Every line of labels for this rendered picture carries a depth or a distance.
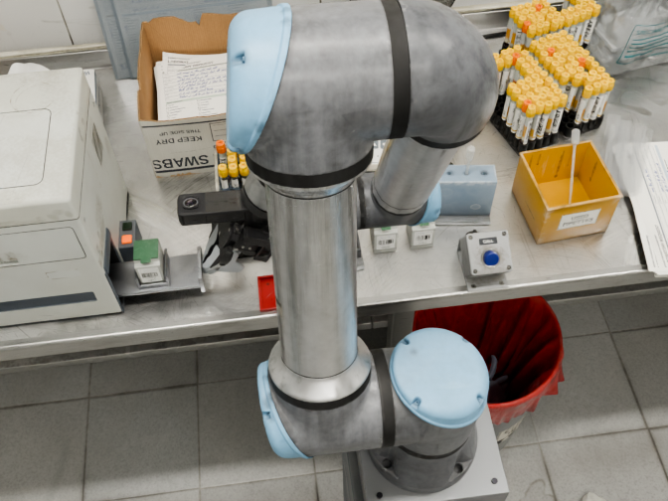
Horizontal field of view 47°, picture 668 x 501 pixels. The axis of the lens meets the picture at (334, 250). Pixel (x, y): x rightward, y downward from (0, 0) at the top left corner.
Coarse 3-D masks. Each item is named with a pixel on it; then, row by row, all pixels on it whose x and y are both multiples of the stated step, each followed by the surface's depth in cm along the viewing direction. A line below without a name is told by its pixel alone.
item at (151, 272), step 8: (160, 248) 124; (160, 256) 123; (136, 264) 122; (144, 264) 122; (152, 264) 122; (160, 264) 123; (136, 272) 123; (144, 272) 123; (152, 272) 123; (160, 272) 124; (144, 280) 125; (152, 280) 125; (160, 280) 125
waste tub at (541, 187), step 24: (528, 168) 132; (552, 168) 139; (576, 168) 140; (600, 168) 133; (528, 192) 134; (552, 192) 140; (576, 192) 140; (600, 192) 134; (528, 216) 136; (552, 216) 128; (576, 216) 130; (600, 216) 131; (552, 240) 134
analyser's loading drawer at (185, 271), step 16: (176, 256) 130; (192, 256) 130; (112, 272) 128; (128, 272) 128; (176, 272) 128; (192, 272) 128; (128, 288) 126; (144, 288) 126; (160, 288) 126; (176, 288) 126
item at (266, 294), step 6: (258, 276) 131; (264, 276) 131; (270, 276) 131; (258, 282) 130; (264, 282) 131; (270, 282) 131; (258, 288) 129; (264, 288) 130; (270, 288) 130; (258, 294) 129; (264, 294) 129; (270, 294) 129; (264, 300) 129; (270, 300) 129; (264, 306) 128; (270, 306) 128
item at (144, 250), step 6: (144, 240) 123; (150, 240) 123; (156, 240) 123; (138, 246) 123; (144, 246) 123; (150, 246) 123; (156, 246) 123; (138, 252) 122; (144, 252) 122; (150, 252) 122; (156, 252) 122; (138, 258) 121; (144, 258) 121; (150, 258) 121
